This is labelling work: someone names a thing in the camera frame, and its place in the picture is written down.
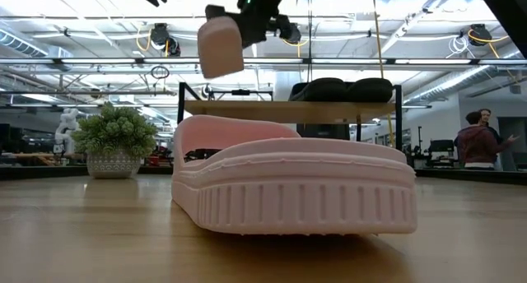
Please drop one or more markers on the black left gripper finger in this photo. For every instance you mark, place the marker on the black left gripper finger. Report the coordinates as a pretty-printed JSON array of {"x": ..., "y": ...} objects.
[{"x": 222, "y": 12}]

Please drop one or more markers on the pink rubber slide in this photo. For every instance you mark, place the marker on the pink rubber slide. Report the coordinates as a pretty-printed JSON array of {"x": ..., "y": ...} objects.
[
  {"x": 220, "y": 48},
  {"x": 296, "y": 192}
]

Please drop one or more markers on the black rubber slide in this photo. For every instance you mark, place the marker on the black rubber slide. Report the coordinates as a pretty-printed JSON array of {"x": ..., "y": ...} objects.
[
  {"x": 321, "y": 89},
  {"x": 370, "y": 89}
]

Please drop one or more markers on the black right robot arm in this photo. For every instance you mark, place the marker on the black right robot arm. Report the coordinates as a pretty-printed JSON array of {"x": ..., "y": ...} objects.
[{"x": 510, "y": 7}]

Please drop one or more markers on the long ceiling light bar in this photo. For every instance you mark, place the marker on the long ceiling light bar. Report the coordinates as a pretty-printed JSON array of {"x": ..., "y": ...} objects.
[{"x": 370, "y": 61}]

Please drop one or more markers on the black monitor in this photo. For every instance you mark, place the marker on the black monitor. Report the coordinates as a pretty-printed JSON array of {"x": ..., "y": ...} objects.
[{"x": 323, "y": 131}]

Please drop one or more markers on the green potted plant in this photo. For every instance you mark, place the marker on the green potted plant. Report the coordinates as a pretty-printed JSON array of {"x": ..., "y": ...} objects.
[{"x": 115, "y": 139}]

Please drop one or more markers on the white humanoid robot figure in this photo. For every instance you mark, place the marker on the white humanoid robot figure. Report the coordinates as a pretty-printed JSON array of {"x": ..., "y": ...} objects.
[{"x": 66, "y": 131}]

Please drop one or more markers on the wooden shelf with black frame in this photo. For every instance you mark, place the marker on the wooden shelf with black frame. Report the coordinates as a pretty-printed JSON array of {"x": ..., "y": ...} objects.
[{"x": 267, "y": 110}]

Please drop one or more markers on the grey ventilation duct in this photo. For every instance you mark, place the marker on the grey ventilation duct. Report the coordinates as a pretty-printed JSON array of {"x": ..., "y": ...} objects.
[{"x": 24, "y": 46}]

